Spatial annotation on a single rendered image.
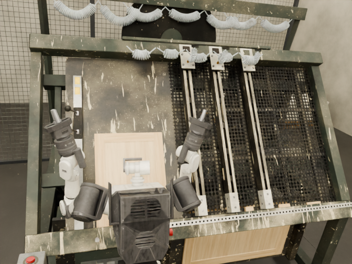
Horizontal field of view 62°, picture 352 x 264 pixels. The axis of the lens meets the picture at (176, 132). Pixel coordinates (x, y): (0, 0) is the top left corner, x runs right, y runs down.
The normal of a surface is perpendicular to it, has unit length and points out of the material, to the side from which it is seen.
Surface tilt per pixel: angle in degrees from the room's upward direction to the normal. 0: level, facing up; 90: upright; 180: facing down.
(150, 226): 82
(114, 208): 67
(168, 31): 90
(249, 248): 90
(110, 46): 51
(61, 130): 78
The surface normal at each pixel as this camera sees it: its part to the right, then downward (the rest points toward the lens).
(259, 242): 0.26, 0.40
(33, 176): 0.26, -0.26
